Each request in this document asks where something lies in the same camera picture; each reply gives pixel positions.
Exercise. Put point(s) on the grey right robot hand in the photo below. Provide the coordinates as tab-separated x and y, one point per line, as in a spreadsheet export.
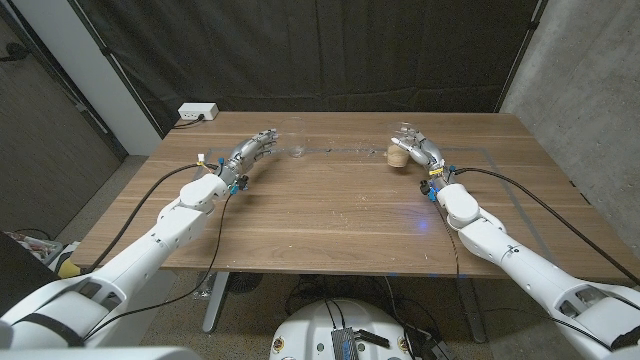
425	150

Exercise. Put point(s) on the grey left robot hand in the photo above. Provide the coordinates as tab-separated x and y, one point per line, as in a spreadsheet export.
240	157

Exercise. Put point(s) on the brown granulated sugar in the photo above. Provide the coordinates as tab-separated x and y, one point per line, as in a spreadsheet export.
399	161

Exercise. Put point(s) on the clear plastic cup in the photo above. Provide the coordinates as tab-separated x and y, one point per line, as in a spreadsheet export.
392	151
295	145

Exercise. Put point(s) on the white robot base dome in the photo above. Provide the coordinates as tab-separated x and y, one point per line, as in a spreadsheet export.
310	330

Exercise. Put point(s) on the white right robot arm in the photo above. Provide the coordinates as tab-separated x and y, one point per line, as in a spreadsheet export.
490	240

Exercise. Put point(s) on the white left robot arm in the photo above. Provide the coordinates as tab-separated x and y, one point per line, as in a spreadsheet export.
175	225

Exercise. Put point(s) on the white power strip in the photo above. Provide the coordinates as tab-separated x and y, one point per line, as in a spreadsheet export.
198	111

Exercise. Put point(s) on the black round floor fan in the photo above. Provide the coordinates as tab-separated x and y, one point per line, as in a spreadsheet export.
243	282

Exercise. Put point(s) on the black backdrop curtain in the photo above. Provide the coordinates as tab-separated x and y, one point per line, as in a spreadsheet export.
320	50

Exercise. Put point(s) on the black backdrop stand pole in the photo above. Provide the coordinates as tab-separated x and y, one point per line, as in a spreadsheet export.
522	50
115	65

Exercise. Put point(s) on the grey metal table leg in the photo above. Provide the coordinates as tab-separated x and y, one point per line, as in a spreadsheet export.
472	315
215	305

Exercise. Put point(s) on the black connector block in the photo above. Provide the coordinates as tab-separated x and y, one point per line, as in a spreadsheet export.
372	338

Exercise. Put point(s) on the yellow floor item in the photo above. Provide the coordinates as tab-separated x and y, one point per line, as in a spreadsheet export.
67	270

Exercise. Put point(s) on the grey finned electronics box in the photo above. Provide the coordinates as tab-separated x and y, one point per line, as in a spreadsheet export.
344	345

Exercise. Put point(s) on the printed clutter bag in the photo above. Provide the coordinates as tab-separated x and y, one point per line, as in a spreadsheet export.
35	245

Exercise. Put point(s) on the white robot torso edge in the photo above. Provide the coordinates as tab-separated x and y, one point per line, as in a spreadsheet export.
100	354

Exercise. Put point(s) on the black chair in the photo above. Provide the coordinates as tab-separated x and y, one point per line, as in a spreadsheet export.
25	280

